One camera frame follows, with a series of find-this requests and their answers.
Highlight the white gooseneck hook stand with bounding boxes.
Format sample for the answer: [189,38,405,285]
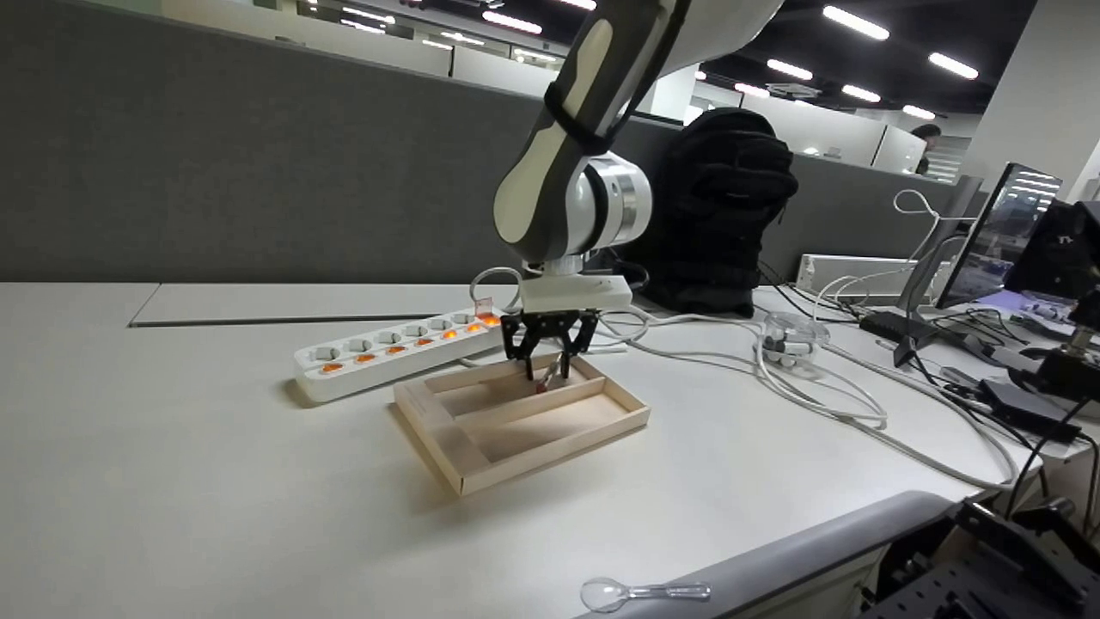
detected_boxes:
[891,185,974,315]

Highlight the grey office partition panel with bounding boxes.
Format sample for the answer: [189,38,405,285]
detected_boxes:
[0,0,681,289]

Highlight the black computer monitor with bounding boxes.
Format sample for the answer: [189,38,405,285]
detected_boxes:
[936,160,1068,311]

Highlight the low grey partition panel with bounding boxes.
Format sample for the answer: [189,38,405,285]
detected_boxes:
[757,148,987,285]

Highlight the black backpack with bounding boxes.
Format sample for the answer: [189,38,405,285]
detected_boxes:
[639,106,801,315]

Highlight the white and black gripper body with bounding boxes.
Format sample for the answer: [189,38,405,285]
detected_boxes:
[499,268,637,342]

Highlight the white orange power strip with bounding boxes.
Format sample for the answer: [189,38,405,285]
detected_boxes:
[293,302,511,404]

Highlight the long white cable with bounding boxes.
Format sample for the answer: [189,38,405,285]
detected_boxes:
[594,300,1022,492]

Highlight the white rectangular box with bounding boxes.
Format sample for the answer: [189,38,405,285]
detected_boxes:
[795,249,921,306]

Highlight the shallow wooden divided tray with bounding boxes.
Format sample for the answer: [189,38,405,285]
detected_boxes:
[383,351,652,499]

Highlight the white power strip cord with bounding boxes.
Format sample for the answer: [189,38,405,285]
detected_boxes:
[466,265,528,319]

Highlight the clear plastic tape dispenser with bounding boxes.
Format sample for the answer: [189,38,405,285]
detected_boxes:
[754,309,830,375]

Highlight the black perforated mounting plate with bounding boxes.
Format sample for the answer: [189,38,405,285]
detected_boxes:
[860,499,1100,619]

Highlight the clear plastic spoon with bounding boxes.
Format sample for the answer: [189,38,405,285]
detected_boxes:
[578,574,716,619]

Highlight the looped white cable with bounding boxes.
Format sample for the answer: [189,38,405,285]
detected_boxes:
[750,339,895,436]

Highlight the black devices and cables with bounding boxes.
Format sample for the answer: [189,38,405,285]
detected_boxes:
[856,300,1100,442]

